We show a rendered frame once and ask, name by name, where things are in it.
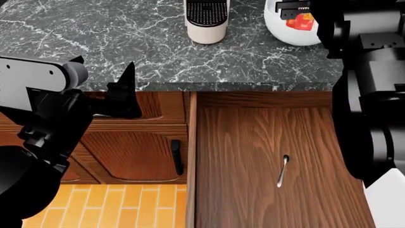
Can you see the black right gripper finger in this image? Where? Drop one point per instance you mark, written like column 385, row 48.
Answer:
column 292, row 4
column 288, row 14

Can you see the brown wooden closed drawer front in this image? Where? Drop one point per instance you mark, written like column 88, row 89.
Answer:
column 164, row 104

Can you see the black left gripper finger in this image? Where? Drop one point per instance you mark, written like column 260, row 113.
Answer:
column 130, row 95
column 77, row 59

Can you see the white coffee machine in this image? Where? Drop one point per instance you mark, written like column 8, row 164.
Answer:
column 207, row 26

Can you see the red orange snack bar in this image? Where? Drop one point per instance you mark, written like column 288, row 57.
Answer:
column 302, row 22

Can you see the open brown wooden drawer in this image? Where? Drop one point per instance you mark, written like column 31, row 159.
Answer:
column 253, row 147

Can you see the silver metal spoon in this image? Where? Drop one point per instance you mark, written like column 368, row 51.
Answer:
column 282, row 171

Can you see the brown wooden cabinet door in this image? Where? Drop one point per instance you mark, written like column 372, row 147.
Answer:
column 136, row 154

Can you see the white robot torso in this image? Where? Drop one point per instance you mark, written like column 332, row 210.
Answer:
column 387, row 202

